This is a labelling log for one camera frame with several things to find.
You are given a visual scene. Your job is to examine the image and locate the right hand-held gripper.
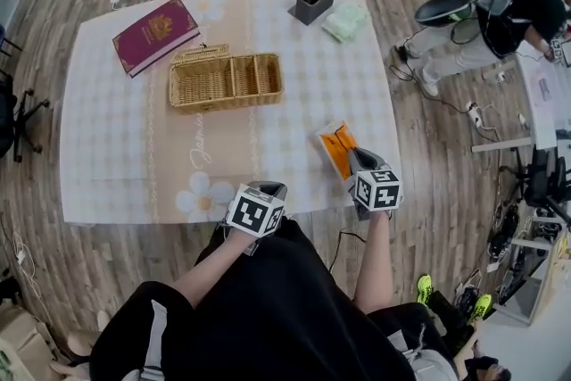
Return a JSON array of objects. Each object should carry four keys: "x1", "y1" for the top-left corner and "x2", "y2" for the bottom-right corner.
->
[{"x1": 346, "y1": 146, "x2": 404, "y2": 222}]

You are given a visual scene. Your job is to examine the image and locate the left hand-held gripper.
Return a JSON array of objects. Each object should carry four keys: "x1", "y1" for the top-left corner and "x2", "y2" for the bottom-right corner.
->
[{"x1": 220, "y1": 180, "x2": 288, "y2": 256}]

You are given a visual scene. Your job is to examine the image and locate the orange packet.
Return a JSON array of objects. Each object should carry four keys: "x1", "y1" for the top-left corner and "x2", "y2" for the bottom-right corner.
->
[{"x1": 314, "y1": 120, "x2": 361, "y2": 182}]

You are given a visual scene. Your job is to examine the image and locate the wicker basket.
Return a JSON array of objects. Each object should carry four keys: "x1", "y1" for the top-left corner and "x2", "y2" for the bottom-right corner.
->
[{"x1": 168, "y1": 42, "x2": 286, "y2": 115}]

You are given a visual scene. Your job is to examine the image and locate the person's right forearm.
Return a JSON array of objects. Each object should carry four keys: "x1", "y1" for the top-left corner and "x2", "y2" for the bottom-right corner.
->
[{"x1": 354, "y1": 211, "x2": 393, "y2": 316}]

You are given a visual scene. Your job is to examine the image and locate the person's left forearm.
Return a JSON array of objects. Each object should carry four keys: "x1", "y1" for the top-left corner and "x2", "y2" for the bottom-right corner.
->
[{"x1": 171, "y1": 231, "x2": 258, "y2": 311}]

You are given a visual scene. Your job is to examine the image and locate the cardboard box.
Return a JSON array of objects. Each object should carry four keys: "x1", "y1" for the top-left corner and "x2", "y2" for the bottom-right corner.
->
[{"x1": 0, "y1": 302, "x2": 68, "y2": 381}]

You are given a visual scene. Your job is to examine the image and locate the neon yellow sneaker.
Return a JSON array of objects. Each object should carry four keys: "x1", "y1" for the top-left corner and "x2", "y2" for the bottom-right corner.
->
[
  {"x1": 468, "y1": 293, "x2": 493, "y2": 322},
  {"x1": 416, "y1": 274, "x2": 434, "y2": 305}
]

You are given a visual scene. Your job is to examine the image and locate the person's black clothing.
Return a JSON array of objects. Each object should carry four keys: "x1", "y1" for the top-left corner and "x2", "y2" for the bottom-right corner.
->
[{"x1": 88, "y1": 216, "x2": 460, "y2": 381}]

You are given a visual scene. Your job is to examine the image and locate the black office chair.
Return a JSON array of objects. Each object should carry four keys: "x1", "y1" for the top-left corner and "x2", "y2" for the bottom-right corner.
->
[
  {"x1": 0, "y1": 73, "x2": 51, "y2": 164},
  {"x1": 499, "y1": 145, "x2": 571, "y2": 224}
]

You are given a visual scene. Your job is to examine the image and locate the light green cloth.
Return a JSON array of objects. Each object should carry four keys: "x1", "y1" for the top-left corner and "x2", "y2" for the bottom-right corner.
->
[{"x1": 321, "y1": 3, "x2": 371, "y2": 44}]

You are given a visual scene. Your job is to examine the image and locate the white desk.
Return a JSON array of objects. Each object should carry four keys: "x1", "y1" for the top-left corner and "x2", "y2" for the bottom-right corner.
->
[{"x1": 472, "y1": 48, "x2": 571, "y2": 153}]

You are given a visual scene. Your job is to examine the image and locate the black oval backpack shell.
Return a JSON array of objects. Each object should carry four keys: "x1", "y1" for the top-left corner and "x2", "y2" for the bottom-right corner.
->
[{"x1": 414, "y1": 0, "x2": 474, "y2": 28}]

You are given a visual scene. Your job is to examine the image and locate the maroon book with gold print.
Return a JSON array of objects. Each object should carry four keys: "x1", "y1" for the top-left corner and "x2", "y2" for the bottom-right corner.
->
[{"x1": 111, "y1": 0, "x2": 201, "y2": 79}]

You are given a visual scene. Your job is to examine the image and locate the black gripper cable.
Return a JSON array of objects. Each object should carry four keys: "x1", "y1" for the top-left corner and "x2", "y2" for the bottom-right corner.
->
[{"x1": 327, "y1": 227, "x2": 368, "y2": 273}]

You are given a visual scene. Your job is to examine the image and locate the grey shoulder strap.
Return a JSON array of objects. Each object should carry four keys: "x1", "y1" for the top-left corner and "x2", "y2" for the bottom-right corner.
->
[
  {"x1": 100, "y1": 298, "x2": 169, "y2": 381},
  {"x1": 387, "y1": 329, "x2": 460, "y2": 381}
]

